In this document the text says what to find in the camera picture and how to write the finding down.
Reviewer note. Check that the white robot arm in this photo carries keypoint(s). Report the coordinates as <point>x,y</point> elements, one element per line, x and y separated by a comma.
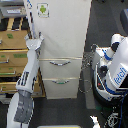
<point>21,106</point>

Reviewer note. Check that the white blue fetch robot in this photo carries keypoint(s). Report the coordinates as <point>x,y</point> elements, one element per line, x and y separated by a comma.
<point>110,71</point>

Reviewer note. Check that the white fridge body with drawers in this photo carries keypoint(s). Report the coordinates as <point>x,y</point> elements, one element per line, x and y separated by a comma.
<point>60,77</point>

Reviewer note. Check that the green android sticker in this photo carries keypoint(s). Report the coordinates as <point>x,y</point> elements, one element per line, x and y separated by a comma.
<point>43,10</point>

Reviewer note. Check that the grey box on cabinet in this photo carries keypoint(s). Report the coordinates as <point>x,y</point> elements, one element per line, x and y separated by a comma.
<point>13,11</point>

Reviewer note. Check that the wooden drawer cabinet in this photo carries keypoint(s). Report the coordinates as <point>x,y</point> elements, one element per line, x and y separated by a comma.
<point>13,54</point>

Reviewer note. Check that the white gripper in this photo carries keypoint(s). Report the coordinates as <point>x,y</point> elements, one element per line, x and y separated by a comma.
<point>34,44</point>

